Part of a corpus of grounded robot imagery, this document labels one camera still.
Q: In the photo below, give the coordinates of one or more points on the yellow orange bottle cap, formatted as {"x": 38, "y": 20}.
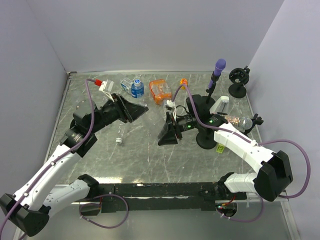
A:
{"x": 183, "y": 81}

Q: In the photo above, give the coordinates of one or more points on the white rectangular device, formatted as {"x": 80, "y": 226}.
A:
{"x": 221, "y": 106}

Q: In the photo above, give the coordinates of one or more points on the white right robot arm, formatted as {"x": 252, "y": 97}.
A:
{"x": 272, "y": 170}

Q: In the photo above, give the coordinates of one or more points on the purple microphone on stand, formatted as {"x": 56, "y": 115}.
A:
{"x": 218, "y": 68}

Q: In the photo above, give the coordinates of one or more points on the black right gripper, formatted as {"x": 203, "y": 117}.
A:
{"x": 167, "y": 136}

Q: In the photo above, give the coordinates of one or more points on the glitter silver microphone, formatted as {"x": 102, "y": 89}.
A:
{"x": 244, "y": 123}

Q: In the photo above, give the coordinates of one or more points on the black empty microphone stand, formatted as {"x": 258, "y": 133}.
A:
{"x": 239, "y": 78}

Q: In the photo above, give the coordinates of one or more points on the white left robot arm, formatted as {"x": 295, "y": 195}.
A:
{"x": 31, "y": 207}

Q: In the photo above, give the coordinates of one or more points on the clear bottle front white cap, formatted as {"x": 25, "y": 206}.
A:
{"x": 123, "y": 129}

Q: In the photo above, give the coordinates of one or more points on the green toy brick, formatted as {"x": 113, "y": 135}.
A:
{"x": 220, "y": 148}

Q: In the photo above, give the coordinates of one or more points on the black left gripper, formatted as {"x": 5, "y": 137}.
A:
{"x": 132, "y": 111}

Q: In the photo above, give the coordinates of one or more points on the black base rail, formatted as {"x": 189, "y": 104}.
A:
{"x": 159, "y": 196}

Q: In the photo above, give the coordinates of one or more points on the blue water bottle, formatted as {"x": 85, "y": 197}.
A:
{"x": 133, "y": 87}

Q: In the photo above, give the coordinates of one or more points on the orange plastic bottle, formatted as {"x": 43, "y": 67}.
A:
{"x": 160, "y": 91}

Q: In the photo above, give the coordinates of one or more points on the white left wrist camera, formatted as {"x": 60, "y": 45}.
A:
{"x": 105, "y": 86}

